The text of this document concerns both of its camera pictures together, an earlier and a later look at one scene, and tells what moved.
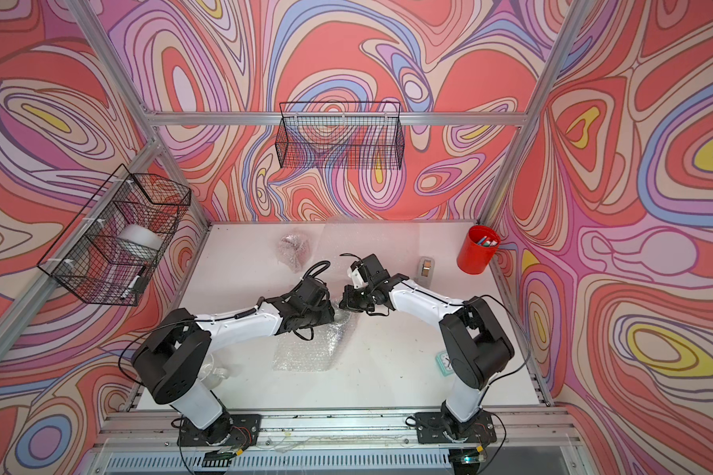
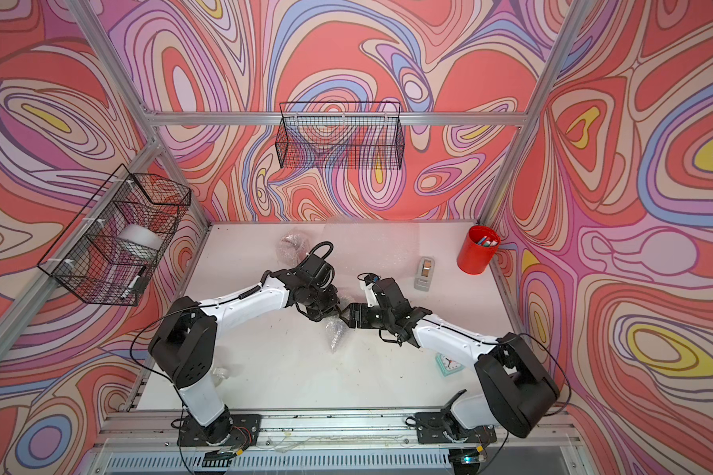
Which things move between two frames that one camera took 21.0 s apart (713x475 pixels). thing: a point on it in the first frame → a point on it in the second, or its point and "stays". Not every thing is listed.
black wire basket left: [108, 253] stays
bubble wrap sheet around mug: [293, 250] stays
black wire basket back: [341, 135] stays
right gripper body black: [359, 299] → [370, 318]
